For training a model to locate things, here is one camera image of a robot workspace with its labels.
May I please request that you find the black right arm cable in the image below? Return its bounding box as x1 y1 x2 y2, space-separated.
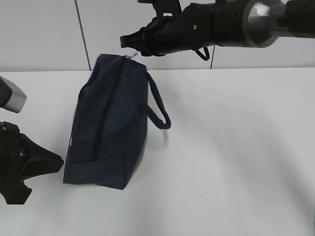
193 46 211 61

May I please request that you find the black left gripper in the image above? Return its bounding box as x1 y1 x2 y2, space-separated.
0 121 64 205

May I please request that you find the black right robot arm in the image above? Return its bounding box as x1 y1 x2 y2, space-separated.
120 0 315 61

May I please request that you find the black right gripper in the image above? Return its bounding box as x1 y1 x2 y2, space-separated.
120 4 214 57

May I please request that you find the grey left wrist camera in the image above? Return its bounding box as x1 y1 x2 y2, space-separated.
0 76 27 114

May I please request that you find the navy blue lunch bag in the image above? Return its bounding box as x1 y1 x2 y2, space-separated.
63 54 171 190

